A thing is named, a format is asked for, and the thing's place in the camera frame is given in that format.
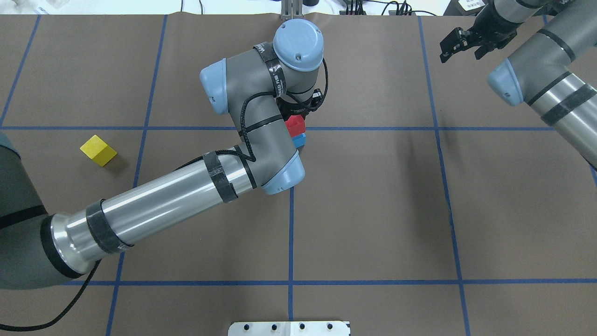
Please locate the aluminium frame post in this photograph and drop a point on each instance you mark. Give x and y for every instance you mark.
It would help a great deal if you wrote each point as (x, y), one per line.
(291, 9)

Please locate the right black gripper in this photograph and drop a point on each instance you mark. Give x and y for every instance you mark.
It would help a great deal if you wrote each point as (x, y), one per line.
(490, 21)

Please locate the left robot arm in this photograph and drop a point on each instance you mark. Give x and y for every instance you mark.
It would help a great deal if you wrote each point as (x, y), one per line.
(41, 250)

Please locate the yellow cube block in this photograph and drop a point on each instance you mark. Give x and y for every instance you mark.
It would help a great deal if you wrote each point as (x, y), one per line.
(98, 151)

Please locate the white mounting plate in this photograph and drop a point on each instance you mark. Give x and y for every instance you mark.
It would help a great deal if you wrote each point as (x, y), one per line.
(290, 328)

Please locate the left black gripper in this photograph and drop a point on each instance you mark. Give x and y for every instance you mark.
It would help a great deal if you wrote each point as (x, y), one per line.
(293, 108)

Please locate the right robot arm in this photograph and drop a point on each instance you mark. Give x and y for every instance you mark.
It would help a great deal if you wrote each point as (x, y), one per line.
(537, 73)

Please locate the blue tape grid lines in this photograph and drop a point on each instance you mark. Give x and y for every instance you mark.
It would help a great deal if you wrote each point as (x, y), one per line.
(429, 206)

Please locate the blue cube block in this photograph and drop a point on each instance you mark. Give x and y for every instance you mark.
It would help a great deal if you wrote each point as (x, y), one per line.
(299, 141)

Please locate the red cube block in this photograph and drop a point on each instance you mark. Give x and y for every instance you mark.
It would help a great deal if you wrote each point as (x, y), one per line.
(295, 125)

